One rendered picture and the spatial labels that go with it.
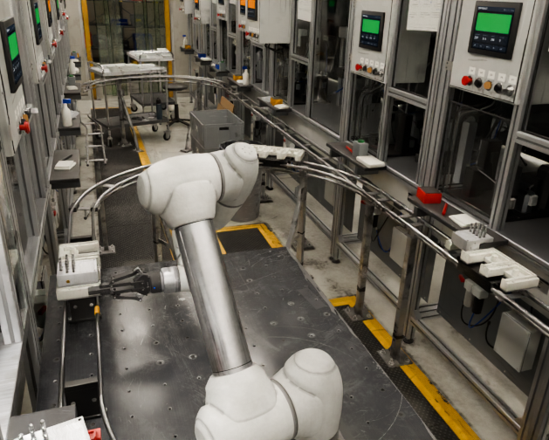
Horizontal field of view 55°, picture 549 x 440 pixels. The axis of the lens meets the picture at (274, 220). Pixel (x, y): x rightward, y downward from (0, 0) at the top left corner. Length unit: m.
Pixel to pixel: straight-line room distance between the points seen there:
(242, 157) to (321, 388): 0.61
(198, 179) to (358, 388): 0.84
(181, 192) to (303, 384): 0.55
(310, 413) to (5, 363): 0.79
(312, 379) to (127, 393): 0.63
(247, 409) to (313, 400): 0.17
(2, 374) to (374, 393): 1.04
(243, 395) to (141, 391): 0.51
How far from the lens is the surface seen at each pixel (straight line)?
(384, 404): 1.71
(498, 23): 2.31
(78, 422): 1.18
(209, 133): 4.91
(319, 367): 1.36
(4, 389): 1.48
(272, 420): 1.33
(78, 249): 2.18
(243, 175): 1.37
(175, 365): 1.81
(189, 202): 1.29
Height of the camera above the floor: 1.81
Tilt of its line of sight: 24 degrees down
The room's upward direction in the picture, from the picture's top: 2 degrees clockwise
